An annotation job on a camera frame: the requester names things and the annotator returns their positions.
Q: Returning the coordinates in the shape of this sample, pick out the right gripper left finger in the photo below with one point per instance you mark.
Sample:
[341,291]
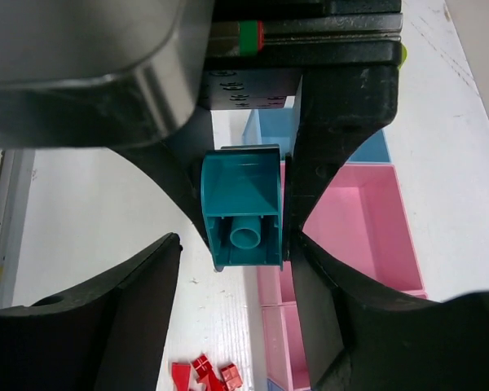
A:
[107,333]

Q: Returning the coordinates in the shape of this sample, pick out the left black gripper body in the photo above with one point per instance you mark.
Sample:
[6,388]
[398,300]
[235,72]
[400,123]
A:
[122,73]

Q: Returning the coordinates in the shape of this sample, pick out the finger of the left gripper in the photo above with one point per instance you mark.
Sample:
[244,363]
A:
[174,164]
[339,109]

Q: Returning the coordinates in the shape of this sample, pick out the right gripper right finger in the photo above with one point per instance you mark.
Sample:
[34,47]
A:
[359,334]

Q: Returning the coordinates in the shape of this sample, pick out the teal lego brick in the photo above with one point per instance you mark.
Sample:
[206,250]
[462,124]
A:
[241,202]

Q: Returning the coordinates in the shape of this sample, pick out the red lego cluster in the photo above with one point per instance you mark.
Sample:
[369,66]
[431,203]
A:
[227,378]

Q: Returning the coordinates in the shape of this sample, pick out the small pink bin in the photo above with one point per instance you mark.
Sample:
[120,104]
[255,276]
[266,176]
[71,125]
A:
[285,354]

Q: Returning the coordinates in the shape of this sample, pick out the large pink bin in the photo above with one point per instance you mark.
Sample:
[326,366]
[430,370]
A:
[360,220]

